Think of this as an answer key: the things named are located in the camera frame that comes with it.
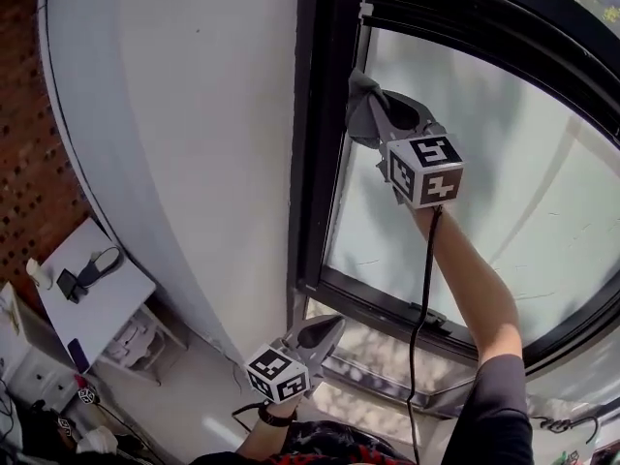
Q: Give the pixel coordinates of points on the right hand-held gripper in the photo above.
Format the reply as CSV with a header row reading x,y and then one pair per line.
x,y
426,172

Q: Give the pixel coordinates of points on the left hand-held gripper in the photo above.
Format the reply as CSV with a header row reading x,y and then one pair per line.
x,y
276,373

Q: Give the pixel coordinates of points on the grey cloth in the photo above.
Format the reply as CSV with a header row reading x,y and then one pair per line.
x,y
361,114

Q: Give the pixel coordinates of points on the frosted window glass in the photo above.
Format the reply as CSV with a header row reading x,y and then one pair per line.
x,y
533,187

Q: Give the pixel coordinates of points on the person's left forearm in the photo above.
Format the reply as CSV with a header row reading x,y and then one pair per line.
x,y
264,436

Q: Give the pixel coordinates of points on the person's right forearm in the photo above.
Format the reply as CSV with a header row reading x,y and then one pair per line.
x,y
465,284

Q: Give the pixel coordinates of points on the small clear window pane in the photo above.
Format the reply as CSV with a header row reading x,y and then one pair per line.
x,y
378,351

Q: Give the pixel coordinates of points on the black framed glass window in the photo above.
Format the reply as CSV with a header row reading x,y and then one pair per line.
x,y
315,114

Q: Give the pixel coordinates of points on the black wristband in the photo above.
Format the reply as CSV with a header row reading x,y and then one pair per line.
x,y
276,417

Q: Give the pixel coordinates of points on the white shelf cart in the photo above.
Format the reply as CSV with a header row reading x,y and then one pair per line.
x,y
140,342

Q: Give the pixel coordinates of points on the person's black printed shirt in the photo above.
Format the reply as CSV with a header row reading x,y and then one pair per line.
x,y
494,414

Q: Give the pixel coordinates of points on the white table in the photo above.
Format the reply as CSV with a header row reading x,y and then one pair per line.
x,y
106,308

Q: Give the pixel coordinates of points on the grey handheld tool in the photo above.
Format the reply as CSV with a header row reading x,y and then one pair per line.
x,y
99,262

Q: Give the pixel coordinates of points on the dark blue phone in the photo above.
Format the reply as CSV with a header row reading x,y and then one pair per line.
x,y
79,356

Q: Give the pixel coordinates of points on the small black device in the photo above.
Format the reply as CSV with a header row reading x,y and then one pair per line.
x,y
70,286

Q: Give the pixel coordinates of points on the black metal hook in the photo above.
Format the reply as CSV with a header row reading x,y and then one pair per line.
x,y
562,424

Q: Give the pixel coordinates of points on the white cabinet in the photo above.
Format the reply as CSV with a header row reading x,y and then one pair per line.
x,y
39,371

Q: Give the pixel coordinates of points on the white paper cup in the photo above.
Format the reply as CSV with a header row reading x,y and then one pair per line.
x,y
39,271

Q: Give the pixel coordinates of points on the white frame clip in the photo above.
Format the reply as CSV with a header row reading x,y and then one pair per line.
x,y
366,10

